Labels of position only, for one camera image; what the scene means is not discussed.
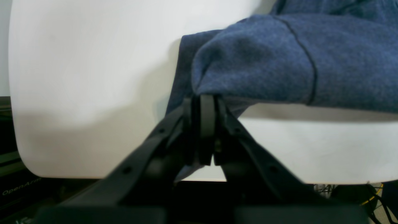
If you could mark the dark blue T-shirt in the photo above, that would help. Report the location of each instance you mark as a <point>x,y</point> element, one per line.
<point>320,77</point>

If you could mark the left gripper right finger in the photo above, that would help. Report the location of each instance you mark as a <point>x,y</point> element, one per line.
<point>247,166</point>

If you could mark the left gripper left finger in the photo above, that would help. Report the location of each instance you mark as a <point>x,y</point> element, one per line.
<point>149,172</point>

